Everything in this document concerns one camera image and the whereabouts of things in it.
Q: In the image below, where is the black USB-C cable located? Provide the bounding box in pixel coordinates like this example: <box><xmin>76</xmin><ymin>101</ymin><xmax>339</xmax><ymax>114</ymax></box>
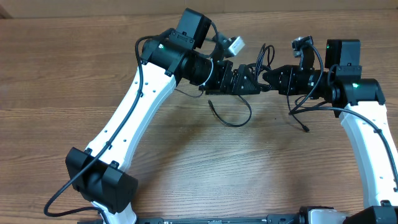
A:
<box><xmin>207</xmin><ymin>43</ymin><xmax>276</xmax><ymax>128</ymax></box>

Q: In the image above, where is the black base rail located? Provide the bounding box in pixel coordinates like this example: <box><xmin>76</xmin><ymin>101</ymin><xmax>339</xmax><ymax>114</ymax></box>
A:
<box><xmin>77</xmin><ymin>205</ymin><xmax>352</xmax><ymax>224</ymax></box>

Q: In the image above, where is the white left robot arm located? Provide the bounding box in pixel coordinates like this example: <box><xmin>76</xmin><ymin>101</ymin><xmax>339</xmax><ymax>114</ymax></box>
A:
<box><xmin>65</xmin><ymin>9</ymin><xmax>260</xmax><ymax>223</ymax></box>

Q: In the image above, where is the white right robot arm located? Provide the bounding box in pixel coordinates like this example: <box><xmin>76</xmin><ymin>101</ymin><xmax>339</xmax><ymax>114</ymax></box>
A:
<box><xmin>262</xmin><ymin>37</ymin><xmax>397</xmax><ymax>223</ymax></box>

